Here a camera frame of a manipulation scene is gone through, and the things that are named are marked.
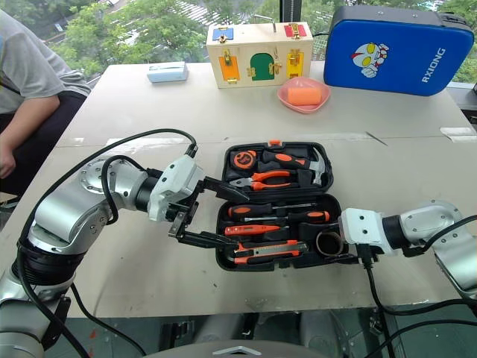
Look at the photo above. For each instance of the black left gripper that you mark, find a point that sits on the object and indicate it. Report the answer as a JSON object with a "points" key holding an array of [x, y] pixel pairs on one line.
{"points": [[182, 222]]}

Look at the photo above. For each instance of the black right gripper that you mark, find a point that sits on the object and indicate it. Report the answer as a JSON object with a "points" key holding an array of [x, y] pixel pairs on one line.
{"points": [[348, 250]]}

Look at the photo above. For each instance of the black tape roll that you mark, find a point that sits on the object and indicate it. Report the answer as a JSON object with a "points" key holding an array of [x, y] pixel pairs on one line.
{"points": [[328, 244]]}

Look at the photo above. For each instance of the long-shaft black orange screwdriver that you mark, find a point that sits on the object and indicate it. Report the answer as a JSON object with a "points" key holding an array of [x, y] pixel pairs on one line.
{"points": [[247, 210]]}

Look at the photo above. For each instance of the orange voltage tester pen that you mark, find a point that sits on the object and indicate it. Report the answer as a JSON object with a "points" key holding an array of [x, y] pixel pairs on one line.
{"points": [[249, 229]]}

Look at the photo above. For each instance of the short-shaft black orange screwdriver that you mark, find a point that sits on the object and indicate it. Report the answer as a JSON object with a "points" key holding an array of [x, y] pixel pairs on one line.
{"points": [[309, 217]]}

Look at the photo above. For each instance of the black orange utility knife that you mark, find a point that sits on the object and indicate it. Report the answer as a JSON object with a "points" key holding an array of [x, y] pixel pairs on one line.
{"points": [[272, 253]]}

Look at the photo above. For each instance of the bystander bare forearm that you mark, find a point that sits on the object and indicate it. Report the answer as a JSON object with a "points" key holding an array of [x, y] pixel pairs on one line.
{"points": [[30, 123]]}

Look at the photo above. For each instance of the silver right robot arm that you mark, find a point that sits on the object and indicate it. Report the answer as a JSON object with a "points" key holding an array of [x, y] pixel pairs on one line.
{"points": [[443, 223]]}

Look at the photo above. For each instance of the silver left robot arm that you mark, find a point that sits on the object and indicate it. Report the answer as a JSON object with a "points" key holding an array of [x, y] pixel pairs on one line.
{"points": [[63, 216]]}

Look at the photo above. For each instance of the black tool case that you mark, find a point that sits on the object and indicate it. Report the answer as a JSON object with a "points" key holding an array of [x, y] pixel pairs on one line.
{"points": [[313, 231]]}

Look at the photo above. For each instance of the wooden lock puzzle box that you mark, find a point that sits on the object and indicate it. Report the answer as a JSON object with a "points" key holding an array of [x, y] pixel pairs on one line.
{"points": [[246, 46]]}

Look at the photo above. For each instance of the bystander bare hand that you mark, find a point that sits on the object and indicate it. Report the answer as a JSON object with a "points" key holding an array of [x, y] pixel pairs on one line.
{"points": [[5, 164]]}

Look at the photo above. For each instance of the orange black tape measure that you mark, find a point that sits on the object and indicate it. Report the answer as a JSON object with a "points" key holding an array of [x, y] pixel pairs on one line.
{"points": [[244, 159]]}

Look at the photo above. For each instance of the grey rounded cylinder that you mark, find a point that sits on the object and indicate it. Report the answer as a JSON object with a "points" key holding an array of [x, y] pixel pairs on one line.
{"points": [[324, 330]]}

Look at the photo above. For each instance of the black orange claw hammer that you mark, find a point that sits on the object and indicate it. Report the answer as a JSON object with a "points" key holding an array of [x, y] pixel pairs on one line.
{"points": [[283, 158]]}

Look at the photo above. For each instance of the pink plastic dish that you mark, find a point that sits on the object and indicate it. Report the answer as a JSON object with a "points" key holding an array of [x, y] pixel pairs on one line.
{"points": [[303, 108]]}

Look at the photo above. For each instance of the orange sponge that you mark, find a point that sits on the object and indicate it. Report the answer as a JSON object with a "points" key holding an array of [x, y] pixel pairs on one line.
{"points": [[303, 96]]}

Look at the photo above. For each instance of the light blue tissue box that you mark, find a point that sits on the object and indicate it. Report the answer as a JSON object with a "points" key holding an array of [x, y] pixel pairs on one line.
{"points": [[167, 72]]}

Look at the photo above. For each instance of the short clear tape patch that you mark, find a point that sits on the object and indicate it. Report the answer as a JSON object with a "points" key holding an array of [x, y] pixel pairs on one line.
{"points": [[458, 134]]}

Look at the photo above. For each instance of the blue cartoon print case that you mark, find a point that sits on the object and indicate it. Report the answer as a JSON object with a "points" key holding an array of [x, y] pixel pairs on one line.
{"points": [[402, 52]]}

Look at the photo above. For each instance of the person in grey shirt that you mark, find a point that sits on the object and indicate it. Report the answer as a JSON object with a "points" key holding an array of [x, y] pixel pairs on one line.
{"points": [[26, 67]]}

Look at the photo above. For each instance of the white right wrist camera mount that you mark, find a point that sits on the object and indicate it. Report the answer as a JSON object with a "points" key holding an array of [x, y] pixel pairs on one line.
{"points": [[363, 227]]}

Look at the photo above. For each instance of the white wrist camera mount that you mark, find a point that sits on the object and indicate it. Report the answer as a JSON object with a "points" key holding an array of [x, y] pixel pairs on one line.
{"points": [[175, 182], [363, 227]]}

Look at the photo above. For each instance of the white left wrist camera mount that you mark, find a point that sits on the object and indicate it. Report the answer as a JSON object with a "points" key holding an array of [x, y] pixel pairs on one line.
{"points": [[175, 182]]}

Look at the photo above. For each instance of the black window post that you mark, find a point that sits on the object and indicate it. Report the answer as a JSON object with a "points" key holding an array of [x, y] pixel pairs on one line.
{"points": [[292, 13]]}

